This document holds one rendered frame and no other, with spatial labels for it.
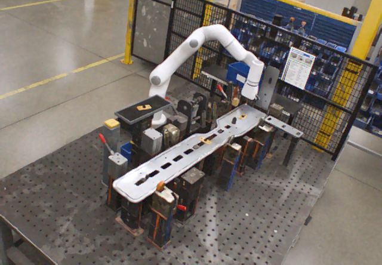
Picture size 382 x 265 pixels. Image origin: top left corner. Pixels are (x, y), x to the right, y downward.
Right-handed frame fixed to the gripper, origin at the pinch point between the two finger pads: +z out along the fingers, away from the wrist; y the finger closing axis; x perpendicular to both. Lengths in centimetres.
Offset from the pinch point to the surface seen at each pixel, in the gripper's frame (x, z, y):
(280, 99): 46.5, 9.2, 7.1
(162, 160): -82, 12, -4
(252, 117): 6.4, 12.2, 5.0
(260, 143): -8.3, 19.4, 22.1
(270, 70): 26.6, -18.6, -0.8
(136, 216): -111, 29, 6
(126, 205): -112, 26, -2
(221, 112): -2.9, 15.7, -16.6
